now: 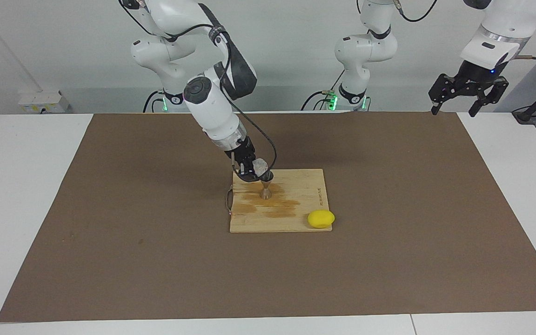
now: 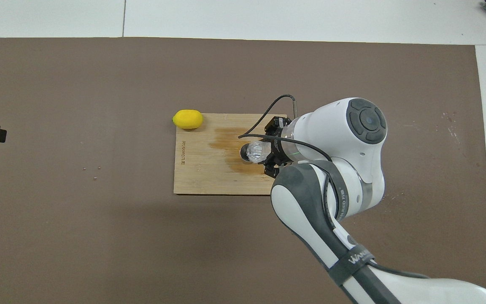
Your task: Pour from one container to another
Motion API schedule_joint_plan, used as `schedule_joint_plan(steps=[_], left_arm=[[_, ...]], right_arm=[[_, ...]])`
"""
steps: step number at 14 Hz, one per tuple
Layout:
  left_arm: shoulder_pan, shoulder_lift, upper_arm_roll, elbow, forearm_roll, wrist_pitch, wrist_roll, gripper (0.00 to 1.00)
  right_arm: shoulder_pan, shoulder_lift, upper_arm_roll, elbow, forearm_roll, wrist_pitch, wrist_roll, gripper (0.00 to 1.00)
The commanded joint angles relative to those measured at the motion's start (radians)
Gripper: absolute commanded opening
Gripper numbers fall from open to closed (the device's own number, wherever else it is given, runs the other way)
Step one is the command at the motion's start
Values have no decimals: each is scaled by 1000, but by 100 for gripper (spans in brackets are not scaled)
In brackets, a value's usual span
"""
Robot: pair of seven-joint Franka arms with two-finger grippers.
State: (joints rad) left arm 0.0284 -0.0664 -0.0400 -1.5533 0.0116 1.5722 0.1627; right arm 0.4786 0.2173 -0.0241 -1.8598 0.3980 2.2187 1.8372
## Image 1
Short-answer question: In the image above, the bamboo cutting board, metal handle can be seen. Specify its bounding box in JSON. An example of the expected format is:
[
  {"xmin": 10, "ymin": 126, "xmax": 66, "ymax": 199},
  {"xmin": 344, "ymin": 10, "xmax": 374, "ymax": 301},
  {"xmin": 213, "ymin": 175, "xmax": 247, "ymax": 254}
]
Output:
[{"xmin": 225, "ymin": 169, "xmax": 333, "ymax": 233}]

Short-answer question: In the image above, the large brown table mat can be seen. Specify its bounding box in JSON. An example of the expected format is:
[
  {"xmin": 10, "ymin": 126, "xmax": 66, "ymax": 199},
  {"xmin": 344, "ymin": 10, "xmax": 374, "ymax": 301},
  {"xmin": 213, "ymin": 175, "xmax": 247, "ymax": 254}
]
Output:
[{"xmin": 0, "ymin": 112, "xmax": 536, "ymax": 323}]

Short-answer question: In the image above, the black base cable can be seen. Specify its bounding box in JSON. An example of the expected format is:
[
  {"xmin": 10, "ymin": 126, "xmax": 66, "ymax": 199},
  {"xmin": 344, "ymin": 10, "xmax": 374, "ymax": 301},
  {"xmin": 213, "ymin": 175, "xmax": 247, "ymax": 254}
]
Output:
[
  {"xmin": 301, "ymin": 91, "xmax": 329, "ymax": 111},
  {"xmin": 143, "ymin": 90, "xmax": 166, "ymax": 113},
  {"xmin": 315, "ymin": 67, "xmax": 345, "ymax": 110}
]

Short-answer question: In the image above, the yellow lemon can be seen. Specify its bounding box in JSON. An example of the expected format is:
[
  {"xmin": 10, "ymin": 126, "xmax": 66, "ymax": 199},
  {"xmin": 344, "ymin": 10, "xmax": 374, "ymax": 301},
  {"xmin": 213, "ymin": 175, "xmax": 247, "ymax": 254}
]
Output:
[{"xmin": 307, "ymin": 209, "xmax": 335, "ymax": 229}]

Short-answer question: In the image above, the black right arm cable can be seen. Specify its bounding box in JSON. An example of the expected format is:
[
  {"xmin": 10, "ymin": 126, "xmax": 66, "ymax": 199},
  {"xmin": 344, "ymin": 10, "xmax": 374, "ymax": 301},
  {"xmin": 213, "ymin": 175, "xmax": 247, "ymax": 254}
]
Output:
[{"xmin": 119, "ymin": 0, "xmax": 278, "ymax": 171}]

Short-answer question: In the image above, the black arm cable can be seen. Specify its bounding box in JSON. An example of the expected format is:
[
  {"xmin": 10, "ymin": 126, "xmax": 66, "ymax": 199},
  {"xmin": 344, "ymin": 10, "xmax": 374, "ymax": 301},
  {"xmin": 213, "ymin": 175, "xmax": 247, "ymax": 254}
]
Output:
[
  {"xmin": 119, "ymin": 0, "xmax": 278, "ymax": 171},
  {"xmin": 356, "ymin": 0, "xmax": 536, "ymax": 60}
]

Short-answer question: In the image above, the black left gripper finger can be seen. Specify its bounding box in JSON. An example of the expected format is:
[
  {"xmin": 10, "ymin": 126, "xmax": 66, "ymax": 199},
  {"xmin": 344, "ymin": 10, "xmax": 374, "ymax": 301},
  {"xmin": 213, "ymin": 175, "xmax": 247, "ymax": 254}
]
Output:
[
  {"xmin": 469, "ymin": 77, "xmax": 509, "ymax": 118},
  {"xmin": 429, "ymin": 74, "xmax": 457, "ymax": 116}
]

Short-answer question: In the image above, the white wall socket box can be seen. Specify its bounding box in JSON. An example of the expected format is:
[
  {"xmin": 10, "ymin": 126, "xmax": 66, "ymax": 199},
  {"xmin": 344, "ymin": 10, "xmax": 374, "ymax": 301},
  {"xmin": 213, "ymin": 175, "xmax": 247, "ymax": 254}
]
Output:
[{"xmin": 18, "ymin": 90, "xmax": 70, "ymax": 114}]

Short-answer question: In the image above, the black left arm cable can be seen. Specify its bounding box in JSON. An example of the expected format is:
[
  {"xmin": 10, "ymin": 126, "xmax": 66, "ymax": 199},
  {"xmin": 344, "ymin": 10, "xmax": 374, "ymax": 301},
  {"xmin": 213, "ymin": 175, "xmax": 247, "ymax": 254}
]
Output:
[{"xmin": 356, "ymin": 0, "xmax": 536, "ymax": 60}]

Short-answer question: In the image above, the steel double jigger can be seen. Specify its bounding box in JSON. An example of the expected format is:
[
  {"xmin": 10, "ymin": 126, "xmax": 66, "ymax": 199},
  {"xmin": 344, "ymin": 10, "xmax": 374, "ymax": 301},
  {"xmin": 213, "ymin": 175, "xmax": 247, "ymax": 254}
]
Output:
[{"xmin": 259, "ymin": 171, "xmax": 275, "ymax": 200}]

